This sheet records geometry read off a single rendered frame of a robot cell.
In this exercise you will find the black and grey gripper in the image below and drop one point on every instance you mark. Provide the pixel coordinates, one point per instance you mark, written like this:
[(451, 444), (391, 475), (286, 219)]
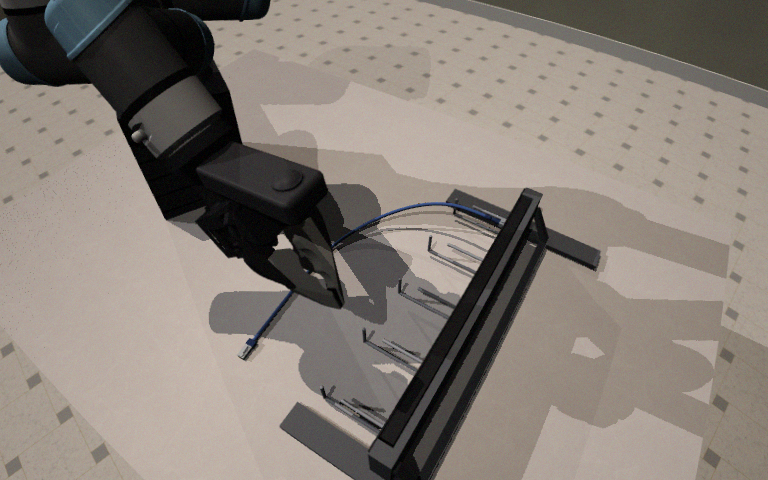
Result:
[(225, 218)]

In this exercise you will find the dark blue network cable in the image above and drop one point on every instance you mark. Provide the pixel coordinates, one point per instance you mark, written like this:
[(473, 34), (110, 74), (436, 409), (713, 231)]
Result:
[(488, 217)]

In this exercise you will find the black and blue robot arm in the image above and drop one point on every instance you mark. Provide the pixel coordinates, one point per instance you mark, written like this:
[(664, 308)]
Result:
[(131, 51)]

